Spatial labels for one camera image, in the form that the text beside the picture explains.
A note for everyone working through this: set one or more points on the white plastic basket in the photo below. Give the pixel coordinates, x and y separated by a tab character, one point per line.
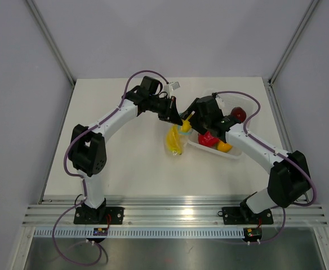
239	135

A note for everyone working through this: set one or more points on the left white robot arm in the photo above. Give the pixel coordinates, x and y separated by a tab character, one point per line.
86	156

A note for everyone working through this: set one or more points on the dark red apple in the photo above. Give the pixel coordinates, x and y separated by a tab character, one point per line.
239	113

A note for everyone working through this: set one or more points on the white slotted cable duct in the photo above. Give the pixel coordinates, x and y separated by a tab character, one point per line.
144	233

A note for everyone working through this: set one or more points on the aluminium corner post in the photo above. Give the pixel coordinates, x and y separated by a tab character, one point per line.
294	40
45	31

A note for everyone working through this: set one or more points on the left small circuit board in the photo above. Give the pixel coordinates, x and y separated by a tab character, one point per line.
100	232

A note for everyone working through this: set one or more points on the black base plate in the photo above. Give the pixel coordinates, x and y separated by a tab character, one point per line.
107	215
233	215

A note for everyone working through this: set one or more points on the red dragon fruit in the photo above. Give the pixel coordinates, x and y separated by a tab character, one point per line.
208	140

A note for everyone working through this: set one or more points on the orange green mango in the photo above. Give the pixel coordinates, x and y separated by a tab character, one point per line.
223	147

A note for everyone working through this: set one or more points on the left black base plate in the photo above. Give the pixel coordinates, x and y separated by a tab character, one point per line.
107	215

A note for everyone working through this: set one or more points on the yellow banana bunch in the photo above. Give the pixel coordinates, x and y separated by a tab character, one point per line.
175	140

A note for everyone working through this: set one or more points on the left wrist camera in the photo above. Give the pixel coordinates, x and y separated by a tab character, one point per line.
154	87

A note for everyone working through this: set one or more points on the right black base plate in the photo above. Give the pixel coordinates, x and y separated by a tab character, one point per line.
233	215

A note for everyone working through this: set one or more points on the right aluminium corner post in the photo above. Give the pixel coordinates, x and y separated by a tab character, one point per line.
294	40

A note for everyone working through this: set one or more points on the yellow mango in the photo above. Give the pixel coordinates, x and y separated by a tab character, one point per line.
186	126

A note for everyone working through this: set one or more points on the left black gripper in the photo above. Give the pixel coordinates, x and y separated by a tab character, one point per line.
173	116

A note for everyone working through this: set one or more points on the small circuit board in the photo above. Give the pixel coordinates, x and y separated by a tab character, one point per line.
252	234
100	232

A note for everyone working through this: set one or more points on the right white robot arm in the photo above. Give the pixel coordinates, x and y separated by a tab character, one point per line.
288	171

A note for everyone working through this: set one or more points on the right small circuit board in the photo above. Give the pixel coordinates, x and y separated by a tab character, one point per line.
252	234

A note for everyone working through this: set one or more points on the aluminium rail beam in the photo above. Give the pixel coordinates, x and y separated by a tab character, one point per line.
173	211

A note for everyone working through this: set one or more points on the clear zip top bag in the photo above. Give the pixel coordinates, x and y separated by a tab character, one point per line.
186	139

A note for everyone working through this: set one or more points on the left aluminium corner post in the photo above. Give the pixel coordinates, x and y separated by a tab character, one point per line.
45	31

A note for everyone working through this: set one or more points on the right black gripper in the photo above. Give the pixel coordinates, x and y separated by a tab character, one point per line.
193	107

